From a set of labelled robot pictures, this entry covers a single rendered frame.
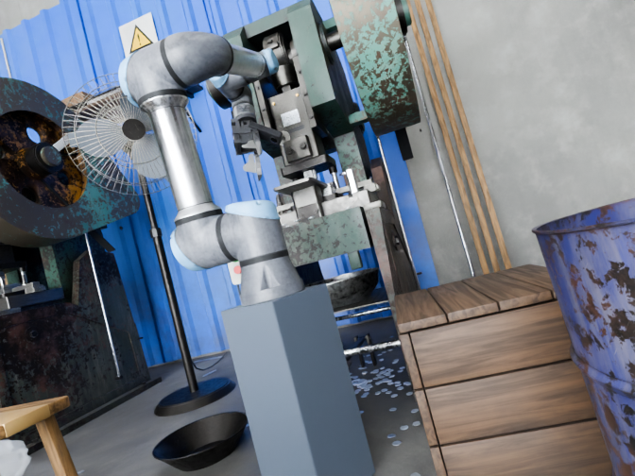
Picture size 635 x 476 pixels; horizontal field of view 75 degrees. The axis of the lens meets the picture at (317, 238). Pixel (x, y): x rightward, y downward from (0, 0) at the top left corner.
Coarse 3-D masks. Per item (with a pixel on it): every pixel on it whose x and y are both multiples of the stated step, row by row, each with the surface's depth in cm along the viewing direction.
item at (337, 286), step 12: (336, 276) 183; (348, 276) 182; (360, 276) 151; (372, 276) 156; (336, 288) 150; (348, 288) 150; (360, 288) 152; (372, 288) 158; (336, 300) 153; (348, 300) 153; (360, 300) 157
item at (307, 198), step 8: (288, 184) 139; (296, 184) 139; (304, 184) 143; (312, 184) 147; (320, 184) 151; (280, 192) 145; (288, 192) 150; (296, 192) 151; (304, 192) 150; (312, 192) 149; (320, 192) 155; (296, 200) 151; (304, 200) 150; (312, 200) 149; (320, 200) 151; (296, 208) 151; (304, 208) 150; (312, 208) 150; (320, 208) 149; (304, 216) 150; (320, 216) 149
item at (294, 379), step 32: (320, 288) 95; (224, 320) 94; (256, 320) 87; (288, 320) 85; (320, 320) 93; (256, 352) 88; (288, 352) 83; (320, 352) 90; (256, 384) 90; (288, 384) 83; (320, 384) 88; (256, 416) 91; (288, 416) 85; (320, 416) 86; (352, 416) 93; (256, 448) 93; (288, 448) 86; (320, 448) 84; (352, 448) 91
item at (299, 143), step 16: (288, 96) 161; (272, 112) 163; (288, 112) 161; (304, 112) 159; (288, 128) 161; (304, 128) 159; (288, 144) 158; (304, 144) 155; (320, 144) 165; (288, 160) 158; (304, 160) 160
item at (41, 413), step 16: (48, 400) 107; (64, 400) 106; (0, 416) 101; (16, 416) 96; (32, 416) 98; (48, 416) 101; (0, 432) 91; (16, 432) 94; (48, 432) 103; (48, 448) 104; (64, 448) 105; (64, 464) 104
